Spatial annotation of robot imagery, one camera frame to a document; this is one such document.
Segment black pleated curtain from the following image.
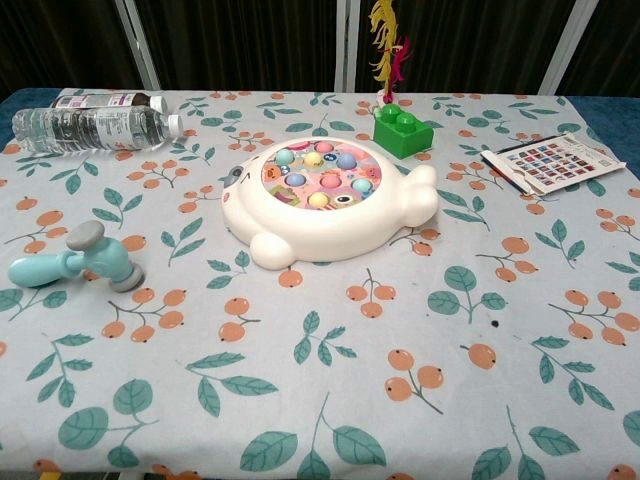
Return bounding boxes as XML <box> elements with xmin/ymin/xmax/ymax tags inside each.
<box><xmin>0</xmin><ymin>0</ymin><xmax>640</xmax><ymax>99</ymax></box>

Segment floral fruit print tablecloth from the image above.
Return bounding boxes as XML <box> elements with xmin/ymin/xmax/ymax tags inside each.
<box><xmin>0</xmin><ymin>87</ymin><xmax>640</xmax><ymax>480</ymax></box>

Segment clear plastic water bottle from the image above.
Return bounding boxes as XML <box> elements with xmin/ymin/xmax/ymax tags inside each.
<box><xmin>11</xmin><ymin>106</ymin><xmax>184</xmax><ymax>154</ymax></box>

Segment yellow and pink feathers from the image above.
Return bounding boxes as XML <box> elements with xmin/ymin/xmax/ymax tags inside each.
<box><xmin>368</xmin><ymin>0</ymin><xmax>415</xmax><ymax>107</ymax></box>

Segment light blue toy hammer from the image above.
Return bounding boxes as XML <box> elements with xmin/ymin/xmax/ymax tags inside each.
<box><xmin>7</xmin><ymin>220</ymin><xmax>145</xmax><ymax>295</ymax></box>

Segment dark bottle with white cap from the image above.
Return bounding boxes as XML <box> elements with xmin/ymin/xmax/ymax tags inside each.
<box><xmin>49</xmin><ymin>91</ymin><xmax>169</xmax><ymax>114</ymax></box>

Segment green toy building block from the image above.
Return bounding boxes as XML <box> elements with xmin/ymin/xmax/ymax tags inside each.
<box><xmin>372</xmin><ymin>103</ymin><xmax>435</xmax><ymax>160</ymax></box>

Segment white whack-a-mole toy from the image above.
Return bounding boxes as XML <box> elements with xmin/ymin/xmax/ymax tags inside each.
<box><xmin>220</xmin><ymin>139</ymin><xmax>440</xmax><ymax>270</ymax></box>

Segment printed card booklet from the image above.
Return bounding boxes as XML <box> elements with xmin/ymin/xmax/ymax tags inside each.
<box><xmin>480</xmin><ymin>132</ymin><xmax>626</xmax><ymax>197</ymax></box>

